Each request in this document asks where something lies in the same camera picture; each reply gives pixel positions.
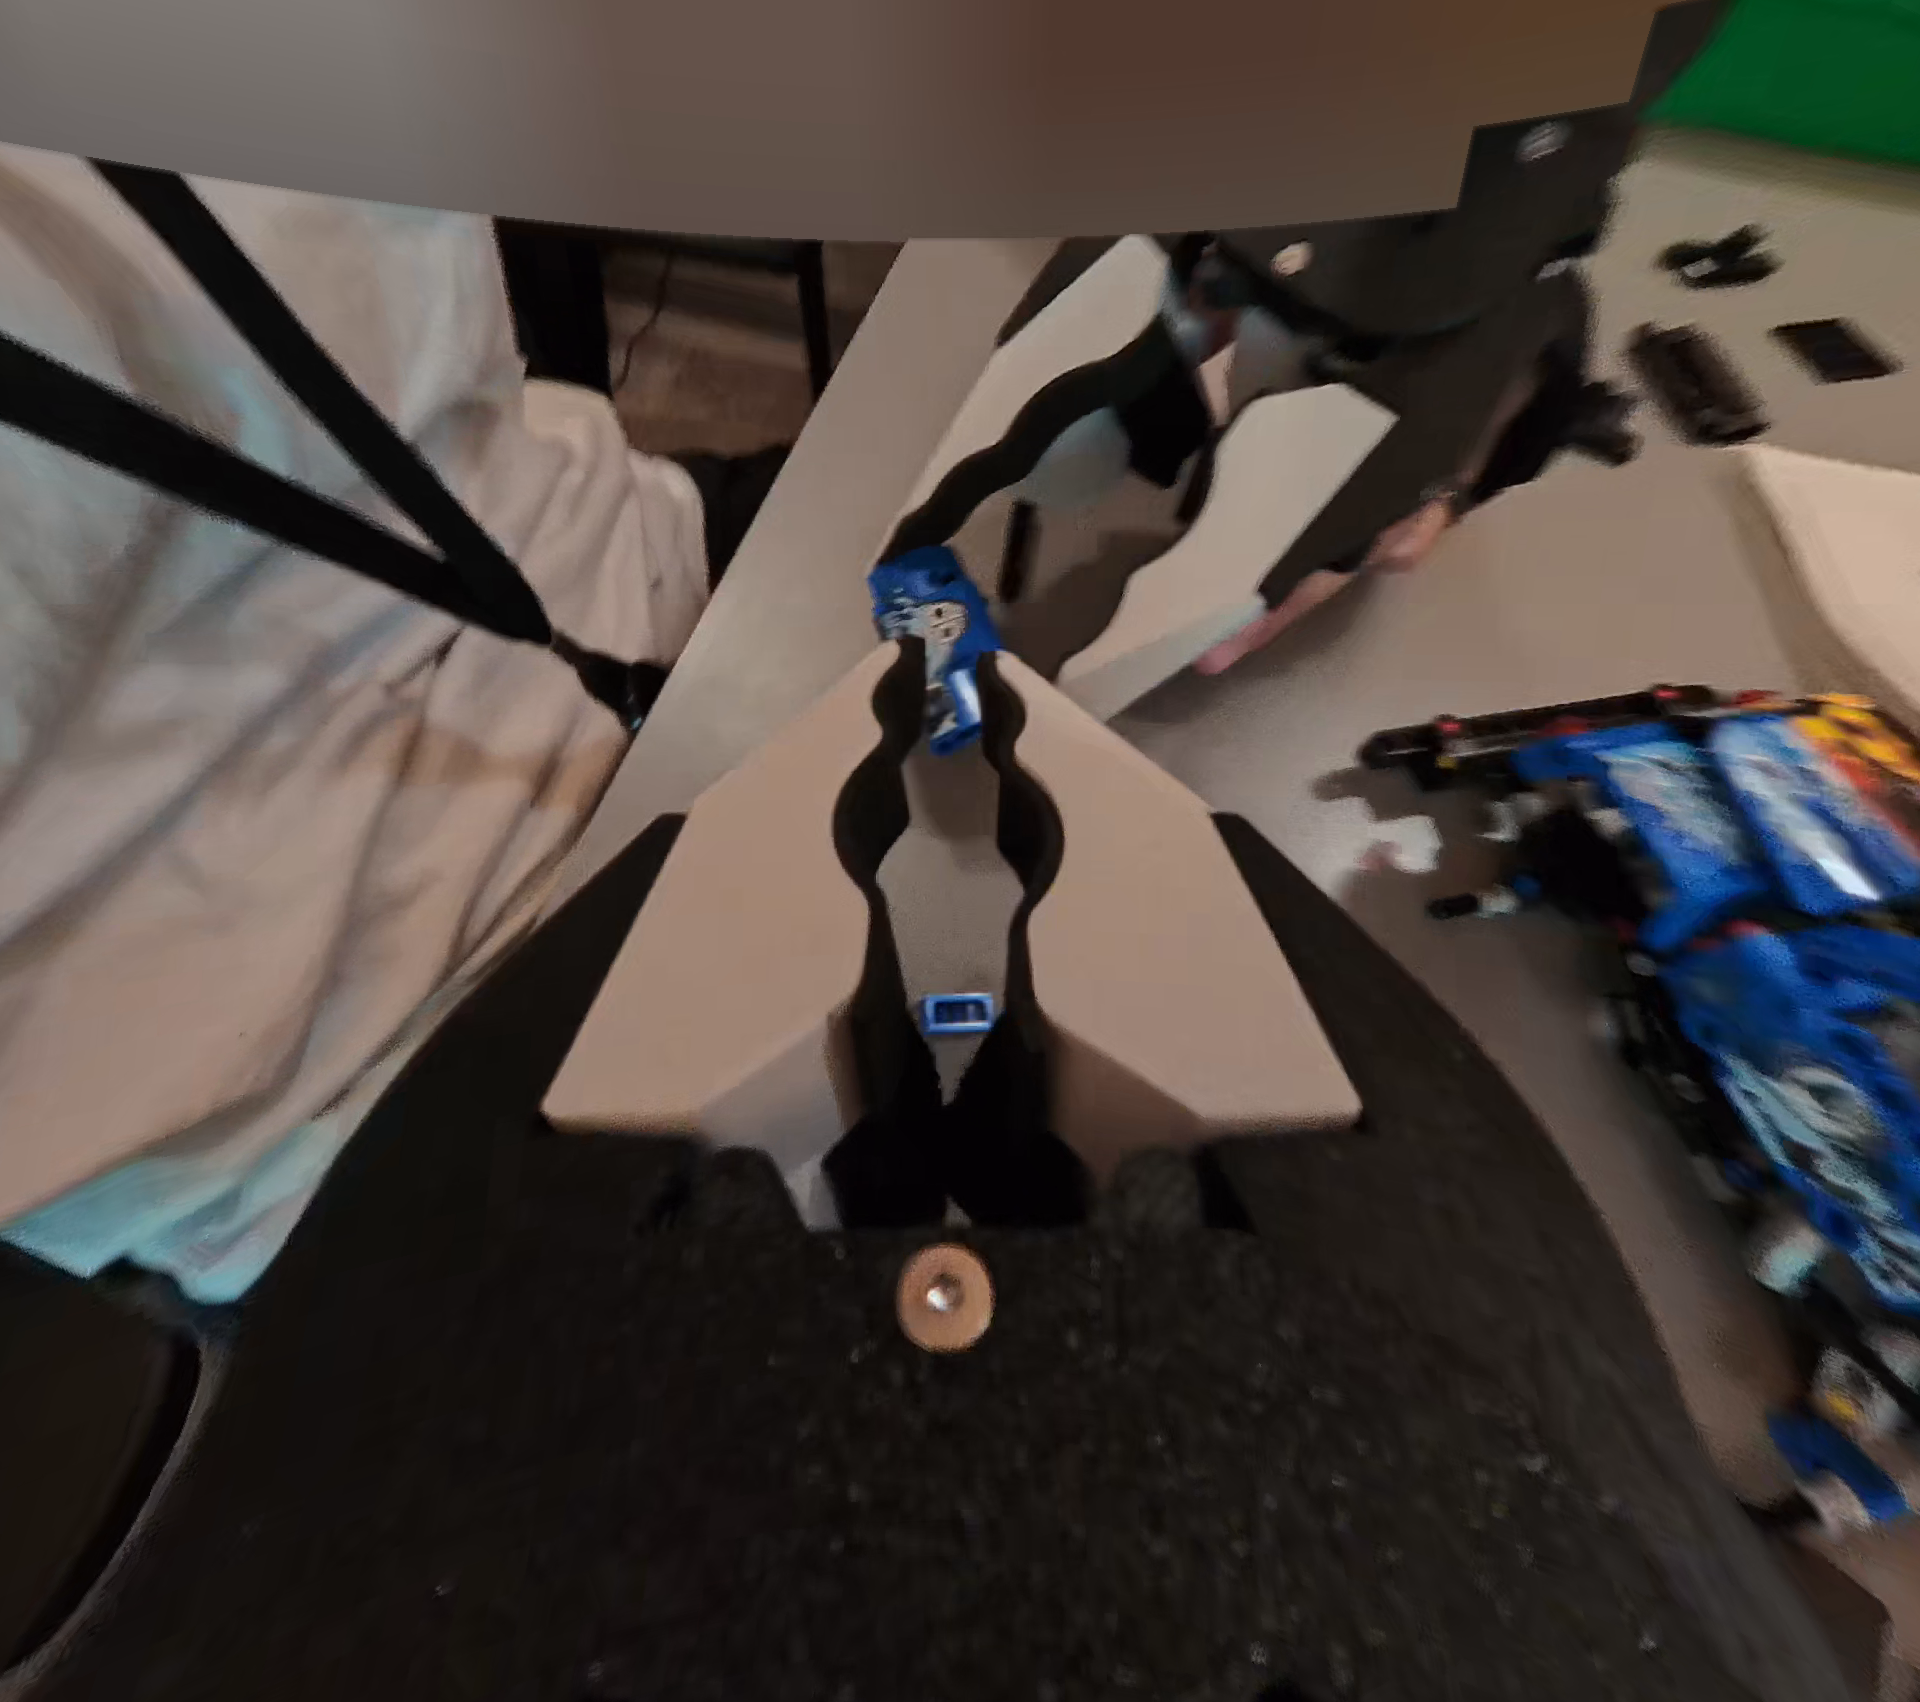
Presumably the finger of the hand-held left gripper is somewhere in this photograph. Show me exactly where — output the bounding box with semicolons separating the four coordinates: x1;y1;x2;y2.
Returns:
890;234;1202;559
1034;382;1409;727

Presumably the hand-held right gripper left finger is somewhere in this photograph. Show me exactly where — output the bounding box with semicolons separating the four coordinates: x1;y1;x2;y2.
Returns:
540;642;938;1159

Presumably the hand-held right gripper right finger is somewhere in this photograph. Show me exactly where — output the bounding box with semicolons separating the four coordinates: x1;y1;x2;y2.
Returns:
971;646;1366;1173

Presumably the blue printed lego panel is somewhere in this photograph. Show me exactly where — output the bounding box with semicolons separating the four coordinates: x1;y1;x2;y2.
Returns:
866;544;1002;760

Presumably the blue lego truck model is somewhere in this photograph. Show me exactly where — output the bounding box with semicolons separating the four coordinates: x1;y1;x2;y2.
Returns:
1357;682;1920;1540

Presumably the person's left hand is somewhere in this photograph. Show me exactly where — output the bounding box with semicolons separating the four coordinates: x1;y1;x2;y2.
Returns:
1194;498;1470;681

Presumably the person's white shirt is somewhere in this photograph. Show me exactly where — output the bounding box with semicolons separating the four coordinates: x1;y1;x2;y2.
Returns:
0;143;714;1308

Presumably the black lanyard clip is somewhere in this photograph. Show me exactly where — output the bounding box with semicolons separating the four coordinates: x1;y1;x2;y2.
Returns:
544;624;673;733

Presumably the black metal frame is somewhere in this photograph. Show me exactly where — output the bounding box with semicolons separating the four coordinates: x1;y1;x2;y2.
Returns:
491;216;838;402

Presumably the black lanyard strap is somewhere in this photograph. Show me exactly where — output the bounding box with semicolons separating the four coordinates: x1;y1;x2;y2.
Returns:
0;156;558;650

